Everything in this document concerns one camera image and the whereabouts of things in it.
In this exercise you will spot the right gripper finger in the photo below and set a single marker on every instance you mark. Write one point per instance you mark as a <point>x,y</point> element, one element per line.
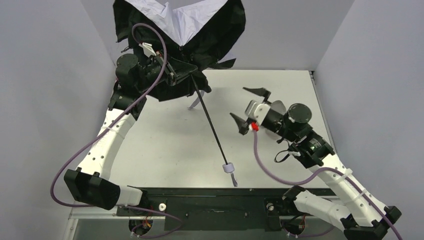
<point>242,125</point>
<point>261,92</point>

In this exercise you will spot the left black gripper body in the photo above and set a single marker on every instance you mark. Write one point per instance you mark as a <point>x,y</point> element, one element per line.
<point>170,72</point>

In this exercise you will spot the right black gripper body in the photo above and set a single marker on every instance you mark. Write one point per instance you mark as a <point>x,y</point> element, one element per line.
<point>275,121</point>

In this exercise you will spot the pink umbrella case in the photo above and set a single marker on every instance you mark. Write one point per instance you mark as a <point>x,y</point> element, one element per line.
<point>273,123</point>

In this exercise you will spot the lilac folding umbrella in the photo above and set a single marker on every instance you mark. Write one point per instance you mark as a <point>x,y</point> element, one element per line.
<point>201,34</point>

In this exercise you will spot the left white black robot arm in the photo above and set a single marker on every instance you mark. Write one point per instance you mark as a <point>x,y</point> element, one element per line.
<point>90,182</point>

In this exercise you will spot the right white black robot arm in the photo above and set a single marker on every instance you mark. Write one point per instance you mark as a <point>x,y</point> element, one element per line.
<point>360,216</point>

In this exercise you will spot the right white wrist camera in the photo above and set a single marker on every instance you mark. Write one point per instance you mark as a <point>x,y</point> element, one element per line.
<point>256,112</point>

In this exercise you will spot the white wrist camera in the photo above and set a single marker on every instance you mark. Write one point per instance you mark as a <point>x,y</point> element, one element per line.
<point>147,49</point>
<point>256,112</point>

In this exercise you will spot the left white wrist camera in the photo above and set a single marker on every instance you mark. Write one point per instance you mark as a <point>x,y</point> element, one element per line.
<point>147,49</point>

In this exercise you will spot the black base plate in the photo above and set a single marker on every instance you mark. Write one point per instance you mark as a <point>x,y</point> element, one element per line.
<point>216,209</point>

